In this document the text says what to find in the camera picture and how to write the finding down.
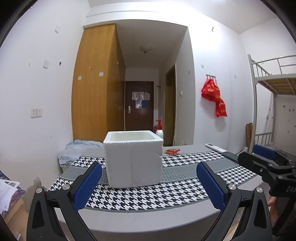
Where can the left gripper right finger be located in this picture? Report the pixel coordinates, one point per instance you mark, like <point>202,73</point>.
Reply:
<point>255,223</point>

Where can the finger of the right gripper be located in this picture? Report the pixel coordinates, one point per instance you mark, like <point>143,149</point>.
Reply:
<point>264,152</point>

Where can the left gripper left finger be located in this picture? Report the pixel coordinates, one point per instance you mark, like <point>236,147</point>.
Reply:
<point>43,223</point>

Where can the person right hand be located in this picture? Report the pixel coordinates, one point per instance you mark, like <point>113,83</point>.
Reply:
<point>272,209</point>

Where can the wooden planks leaning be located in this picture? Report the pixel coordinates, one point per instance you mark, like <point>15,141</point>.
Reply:
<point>248,128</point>

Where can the black smartphone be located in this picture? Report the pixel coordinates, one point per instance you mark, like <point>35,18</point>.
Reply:
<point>231,156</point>

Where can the white remote control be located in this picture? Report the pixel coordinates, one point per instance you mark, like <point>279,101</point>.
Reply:
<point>215,148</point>

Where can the houndstooth table mat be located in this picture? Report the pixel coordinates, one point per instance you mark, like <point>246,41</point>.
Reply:
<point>168,183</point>

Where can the light blue crumpled cloth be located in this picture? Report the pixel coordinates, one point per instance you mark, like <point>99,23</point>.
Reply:
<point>74,150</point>

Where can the red plastic bag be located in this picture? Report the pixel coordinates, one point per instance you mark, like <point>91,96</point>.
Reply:
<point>211,92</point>

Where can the red snack packet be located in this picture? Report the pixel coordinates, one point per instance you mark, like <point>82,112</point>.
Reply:
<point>172,152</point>

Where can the metal bunk bed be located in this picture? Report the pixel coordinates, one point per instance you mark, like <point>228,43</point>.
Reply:
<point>273,83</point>

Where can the white styrofoam box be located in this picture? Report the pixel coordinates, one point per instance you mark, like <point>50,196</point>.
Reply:
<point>133,158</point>

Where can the white pump lotion bottle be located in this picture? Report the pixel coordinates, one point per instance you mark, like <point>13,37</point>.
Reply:
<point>159,131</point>

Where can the wooden wardrobe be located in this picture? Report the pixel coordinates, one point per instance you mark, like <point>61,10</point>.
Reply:
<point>98,89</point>

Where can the dark brown entrance door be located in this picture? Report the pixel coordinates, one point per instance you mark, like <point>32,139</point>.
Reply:
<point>139,105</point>

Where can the ceiling lamp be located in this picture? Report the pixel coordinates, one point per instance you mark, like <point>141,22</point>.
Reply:
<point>145,48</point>

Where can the wall hook rack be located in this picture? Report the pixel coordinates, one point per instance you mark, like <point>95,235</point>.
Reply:
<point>211,76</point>

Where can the wooden side door frame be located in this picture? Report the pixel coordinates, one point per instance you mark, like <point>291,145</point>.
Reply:
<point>170,107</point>

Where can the wall switch panel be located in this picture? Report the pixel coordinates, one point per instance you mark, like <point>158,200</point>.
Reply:
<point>36,113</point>

